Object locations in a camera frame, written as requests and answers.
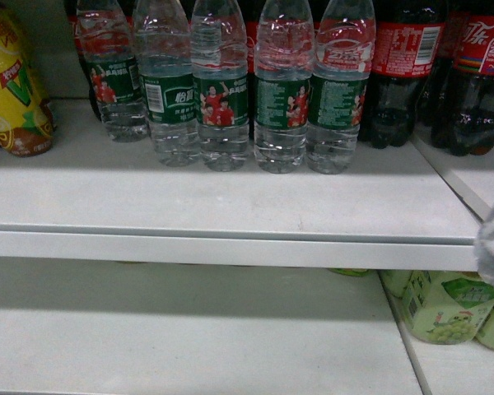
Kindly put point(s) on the white metal shelf board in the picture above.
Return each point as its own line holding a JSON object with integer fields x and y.
{"x": 94, "y": 199}

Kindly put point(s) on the white lower shelf board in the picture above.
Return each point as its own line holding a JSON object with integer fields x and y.
{"x": 79, "y": 327}

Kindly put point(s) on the yellow lemon tea bottle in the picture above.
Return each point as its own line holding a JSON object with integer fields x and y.
{"x": 26, "y": 121}

